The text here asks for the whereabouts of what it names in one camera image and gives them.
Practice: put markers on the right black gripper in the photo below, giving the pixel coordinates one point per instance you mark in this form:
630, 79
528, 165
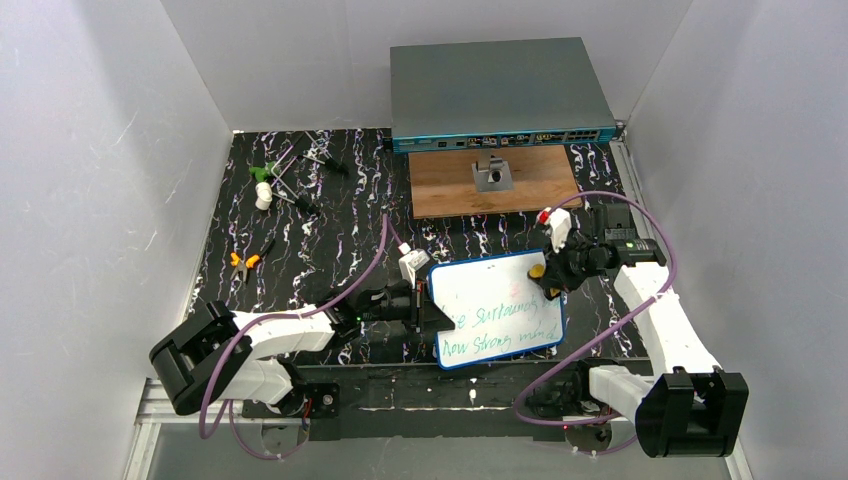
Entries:
566, 263

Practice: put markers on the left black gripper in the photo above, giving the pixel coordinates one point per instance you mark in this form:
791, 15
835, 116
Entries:
422, 310

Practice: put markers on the yellow bone-shaped eraser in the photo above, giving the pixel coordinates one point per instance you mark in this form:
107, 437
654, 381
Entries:
536, 272

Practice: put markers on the blue framed whiteboard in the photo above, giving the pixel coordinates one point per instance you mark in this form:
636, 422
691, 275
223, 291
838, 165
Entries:
496, 309

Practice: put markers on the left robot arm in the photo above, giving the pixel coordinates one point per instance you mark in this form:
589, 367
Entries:
257, 370

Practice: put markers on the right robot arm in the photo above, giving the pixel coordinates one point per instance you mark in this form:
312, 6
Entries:
691, 406

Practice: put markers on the wooden board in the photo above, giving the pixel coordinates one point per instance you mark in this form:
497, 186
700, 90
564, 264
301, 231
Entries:
466, 182

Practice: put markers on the white plastic pipe piece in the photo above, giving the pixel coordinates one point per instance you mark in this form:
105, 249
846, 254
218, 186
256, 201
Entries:
264, 196

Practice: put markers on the green plastic piece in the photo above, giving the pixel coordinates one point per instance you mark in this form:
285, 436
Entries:
264, 174

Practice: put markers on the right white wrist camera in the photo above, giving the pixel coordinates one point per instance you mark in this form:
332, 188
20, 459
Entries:
557, 224

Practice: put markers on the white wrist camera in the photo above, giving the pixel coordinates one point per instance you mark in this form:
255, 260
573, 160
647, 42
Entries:
557, 224
413, 263

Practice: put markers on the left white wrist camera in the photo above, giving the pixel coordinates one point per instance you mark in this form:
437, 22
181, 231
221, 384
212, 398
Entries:
413, 263

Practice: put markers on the grey metal bracket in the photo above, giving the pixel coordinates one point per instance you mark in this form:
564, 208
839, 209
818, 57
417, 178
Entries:
492, 174

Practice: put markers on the orange handled pliers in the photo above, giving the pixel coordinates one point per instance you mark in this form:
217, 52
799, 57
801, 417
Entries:
241, 266

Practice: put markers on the grey network switch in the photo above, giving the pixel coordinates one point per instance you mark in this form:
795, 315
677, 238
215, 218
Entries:
496, 94

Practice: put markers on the aluminium frame rail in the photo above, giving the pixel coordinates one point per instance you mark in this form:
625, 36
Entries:
412, 402

